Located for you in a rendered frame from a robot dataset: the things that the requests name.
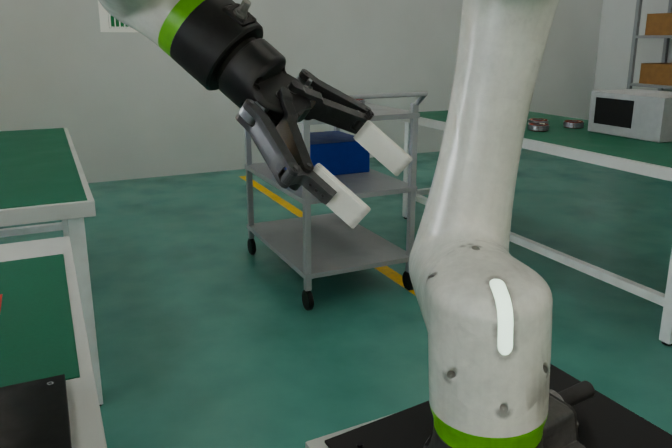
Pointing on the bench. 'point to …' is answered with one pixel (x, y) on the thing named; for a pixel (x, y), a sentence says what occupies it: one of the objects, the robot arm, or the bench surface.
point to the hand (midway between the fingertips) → (377, 184)
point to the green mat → (36, 321)
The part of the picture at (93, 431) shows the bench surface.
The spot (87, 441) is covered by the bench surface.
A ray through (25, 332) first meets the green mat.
